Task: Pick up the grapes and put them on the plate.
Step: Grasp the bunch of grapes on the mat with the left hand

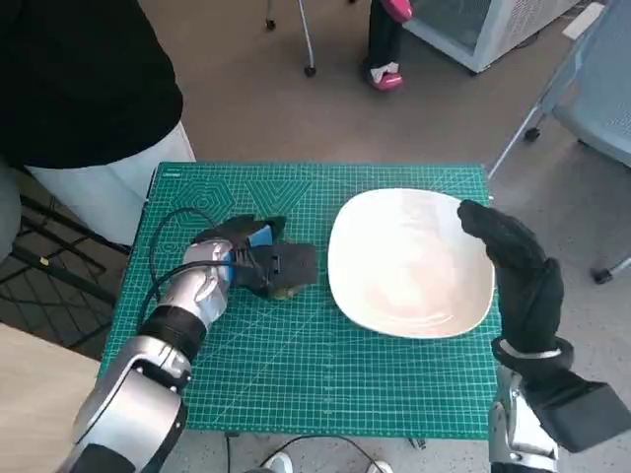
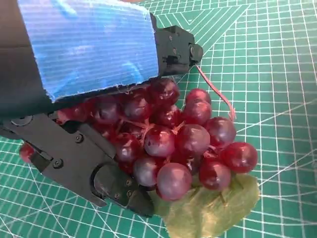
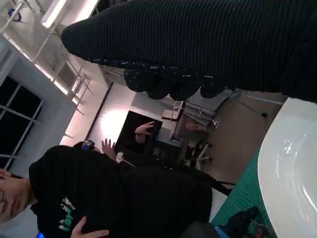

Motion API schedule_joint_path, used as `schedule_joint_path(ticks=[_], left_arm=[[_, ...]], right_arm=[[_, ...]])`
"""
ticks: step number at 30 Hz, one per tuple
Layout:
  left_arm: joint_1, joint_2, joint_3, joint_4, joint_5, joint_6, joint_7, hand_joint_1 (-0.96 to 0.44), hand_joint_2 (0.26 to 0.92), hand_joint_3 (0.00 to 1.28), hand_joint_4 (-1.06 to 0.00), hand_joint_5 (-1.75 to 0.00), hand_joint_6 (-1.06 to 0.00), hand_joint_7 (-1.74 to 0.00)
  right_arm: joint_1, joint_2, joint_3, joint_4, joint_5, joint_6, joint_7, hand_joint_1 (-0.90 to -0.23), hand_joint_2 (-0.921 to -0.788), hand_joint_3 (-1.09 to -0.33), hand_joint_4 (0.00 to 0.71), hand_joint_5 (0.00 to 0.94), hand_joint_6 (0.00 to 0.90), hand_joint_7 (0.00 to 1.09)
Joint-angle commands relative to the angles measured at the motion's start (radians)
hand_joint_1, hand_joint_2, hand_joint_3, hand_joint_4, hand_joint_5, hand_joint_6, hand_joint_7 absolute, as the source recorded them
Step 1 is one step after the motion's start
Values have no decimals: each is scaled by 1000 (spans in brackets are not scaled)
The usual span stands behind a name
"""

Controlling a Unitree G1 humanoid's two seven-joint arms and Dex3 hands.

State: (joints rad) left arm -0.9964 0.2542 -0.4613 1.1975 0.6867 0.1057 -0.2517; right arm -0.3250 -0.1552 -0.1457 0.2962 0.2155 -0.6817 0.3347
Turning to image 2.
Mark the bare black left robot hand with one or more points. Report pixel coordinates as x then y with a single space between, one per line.
86 44

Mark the red toy grape bunch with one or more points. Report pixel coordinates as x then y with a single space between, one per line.
193 141

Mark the green cutting mat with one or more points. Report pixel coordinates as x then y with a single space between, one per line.
272 74

